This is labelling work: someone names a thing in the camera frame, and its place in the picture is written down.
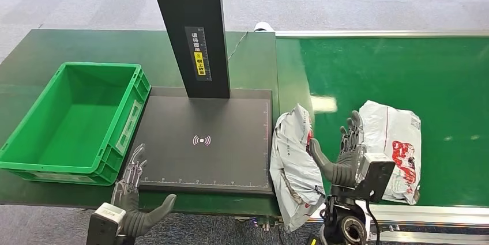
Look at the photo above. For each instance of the black scanner column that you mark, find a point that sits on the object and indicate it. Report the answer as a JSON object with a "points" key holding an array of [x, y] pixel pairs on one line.
{"points": [[189, 14]]}

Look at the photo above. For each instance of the green conveyor belt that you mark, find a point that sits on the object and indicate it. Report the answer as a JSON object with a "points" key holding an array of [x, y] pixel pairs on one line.
{"points": [[382, 71]]}

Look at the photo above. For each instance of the dark green table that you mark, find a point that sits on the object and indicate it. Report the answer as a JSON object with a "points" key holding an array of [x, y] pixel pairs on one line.
{"points": [[114, 48]]}

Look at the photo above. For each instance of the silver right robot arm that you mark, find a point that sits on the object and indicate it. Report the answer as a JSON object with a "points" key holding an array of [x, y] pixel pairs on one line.
{"points": [[342, 222]]}

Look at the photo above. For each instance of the black scanner base plate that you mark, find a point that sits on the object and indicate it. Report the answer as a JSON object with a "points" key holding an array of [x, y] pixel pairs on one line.
{"points": [[214, 159]]}

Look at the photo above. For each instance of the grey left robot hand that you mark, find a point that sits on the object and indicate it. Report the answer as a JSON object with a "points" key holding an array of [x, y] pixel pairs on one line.
{"points": [[131, 220]]}

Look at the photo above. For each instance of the white red-printed courier bag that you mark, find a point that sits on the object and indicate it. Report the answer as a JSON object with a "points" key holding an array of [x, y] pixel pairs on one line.
{"points": [[292, 167], [389, 128]]}

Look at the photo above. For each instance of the green plastic crate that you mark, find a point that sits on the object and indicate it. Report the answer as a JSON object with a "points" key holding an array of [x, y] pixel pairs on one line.
{"points": [[76, 128]]}

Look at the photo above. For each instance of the black yellow column label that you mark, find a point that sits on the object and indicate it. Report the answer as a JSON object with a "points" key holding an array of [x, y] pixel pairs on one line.
{"points": [[198, 54]]}

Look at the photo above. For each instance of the metal connectors under table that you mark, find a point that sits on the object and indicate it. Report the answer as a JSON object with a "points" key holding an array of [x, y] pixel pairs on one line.
{"points": [[263, 223]]}

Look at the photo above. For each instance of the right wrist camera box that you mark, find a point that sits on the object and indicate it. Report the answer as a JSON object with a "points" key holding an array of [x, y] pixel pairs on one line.
{"points": [[376, 176]]}

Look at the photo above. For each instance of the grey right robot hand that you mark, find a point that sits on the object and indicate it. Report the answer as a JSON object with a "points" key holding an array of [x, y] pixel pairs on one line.
{"points": [[344, 170]]}

